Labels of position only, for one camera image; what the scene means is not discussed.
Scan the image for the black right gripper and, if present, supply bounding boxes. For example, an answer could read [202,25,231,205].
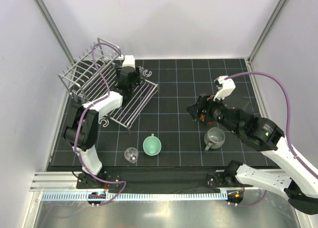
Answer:
[186,91,240,136]

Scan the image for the orange glazed ceramic mug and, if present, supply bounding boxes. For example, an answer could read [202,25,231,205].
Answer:
[199,115,205,122]

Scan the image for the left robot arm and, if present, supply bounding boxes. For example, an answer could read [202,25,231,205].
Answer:
[63,66,143,189]

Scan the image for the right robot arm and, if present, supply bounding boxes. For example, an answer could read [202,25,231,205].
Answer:
[186,94,318,215]

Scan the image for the grey rack hook back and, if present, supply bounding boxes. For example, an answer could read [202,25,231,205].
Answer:
[139,67,152,79]

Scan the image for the grey rack hook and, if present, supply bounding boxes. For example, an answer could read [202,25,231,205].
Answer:
[139,67,152,79]
[98,117,109,128]

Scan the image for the grey metal dish rack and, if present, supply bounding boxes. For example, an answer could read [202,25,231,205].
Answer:
[58,38,159,129]

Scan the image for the grey rack hook front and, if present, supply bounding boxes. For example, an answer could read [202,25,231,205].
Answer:
[98,117,109,128]

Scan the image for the grey ceramic mug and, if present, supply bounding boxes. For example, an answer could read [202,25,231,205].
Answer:
[204,127,226,152]

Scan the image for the black grid mat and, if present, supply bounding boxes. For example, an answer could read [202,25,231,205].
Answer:
[46,59,284,168]

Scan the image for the mint green mug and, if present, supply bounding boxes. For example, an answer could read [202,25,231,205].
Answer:
[143,134,161,156]

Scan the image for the small clear glass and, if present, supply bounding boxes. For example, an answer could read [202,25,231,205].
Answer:
[124,148,139,163]

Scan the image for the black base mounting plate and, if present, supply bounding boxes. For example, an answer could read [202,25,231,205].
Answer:
[76,166,254,195]

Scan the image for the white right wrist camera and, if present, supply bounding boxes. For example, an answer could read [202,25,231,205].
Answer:
[213,76,236,101]

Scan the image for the aluminium frame post left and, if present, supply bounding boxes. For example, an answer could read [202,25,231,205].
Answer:
[34,0,75,63]

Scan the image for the aluminium frame post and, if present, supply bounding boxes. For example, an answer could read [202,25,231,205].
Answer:
[247,0,289,64]
[34,0,75,63]

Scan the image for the white slotted cable duct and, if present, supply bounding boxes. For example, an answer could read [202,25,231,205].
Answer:
[41,190,228,202]

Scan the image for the aluminium frame post right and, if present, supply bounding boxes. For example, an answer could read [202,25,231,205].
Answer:
[247,0,289,64]

